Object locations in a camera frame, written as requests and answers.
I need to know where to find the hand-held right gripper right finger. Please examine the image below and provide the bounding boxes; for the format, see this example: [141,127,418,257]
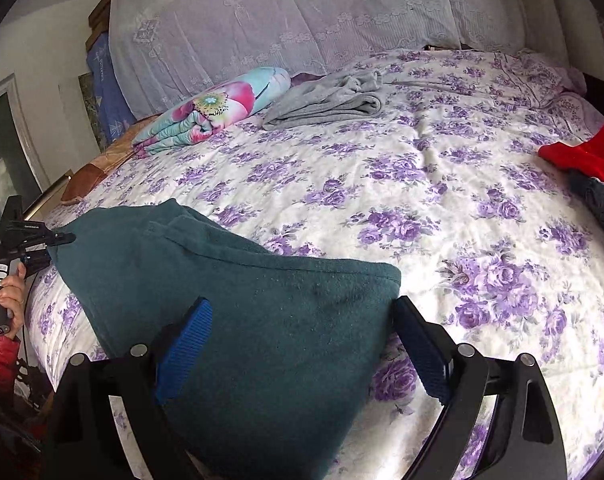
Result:
[391,296,568,480]

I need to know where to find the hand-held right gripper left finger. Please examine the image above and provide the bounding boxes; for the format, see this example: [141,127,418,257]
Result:
[42,296,215,480]

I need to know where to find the teal pants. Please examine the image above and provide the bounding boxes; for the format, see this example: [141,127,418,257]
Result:
[47,198,402,480]

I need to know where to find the person's left hand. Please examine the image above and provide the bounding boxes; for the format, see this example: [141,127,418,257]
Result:
[0,259,28,323]

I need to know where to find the brown satin pillow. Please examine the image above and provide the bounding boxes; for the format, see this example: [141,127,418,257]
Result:
[62,137,138,206]

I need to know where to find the window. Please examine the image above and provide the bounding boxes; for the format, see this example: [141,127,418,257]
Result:
[0,77,48,231]

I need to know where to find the green patterned cloth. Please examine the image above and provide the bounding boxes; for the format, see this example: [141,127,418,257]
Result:
[78,74,108,153]

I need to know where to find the blue patterned pillow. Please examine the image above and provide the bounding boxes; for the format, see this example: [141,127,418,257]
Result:
[85,32,135,146]

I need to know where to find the purple floral bed sheet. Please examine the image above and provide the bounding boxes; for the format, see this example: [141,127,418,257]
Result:
[24,49,604,480]

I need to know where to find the folded turquoise floral quilt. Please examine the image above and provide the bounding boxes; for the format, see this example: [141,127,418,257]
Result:
[132,66,292,157]

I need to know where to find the blue jeans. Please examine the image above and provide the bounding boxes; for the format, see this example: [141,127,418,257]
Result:
[568,170,604,248]

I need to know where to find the red garment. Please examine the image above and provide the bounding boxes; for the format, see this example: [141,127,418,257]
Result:
[538,107,604,193]

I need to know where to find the grey cloth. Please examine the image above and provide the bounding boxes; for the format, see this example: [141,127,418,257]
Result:
[262,69,385,132]

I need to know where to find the purple floral pillow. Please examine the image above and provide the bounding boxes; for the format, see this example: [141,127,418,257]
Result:
[499,50,604,131]

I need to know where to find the white lace cover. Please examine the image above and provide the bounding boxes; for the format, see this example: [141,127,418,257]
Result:
[107,0,528,121]

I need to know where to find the gold bed frame rail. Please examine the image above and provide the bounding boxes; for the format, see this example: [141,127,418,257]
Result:
[22,170,75,222]

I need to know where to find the brown wooden frame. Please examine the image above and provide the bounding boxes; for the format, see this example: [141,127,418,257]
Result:
[88,0,114,43]

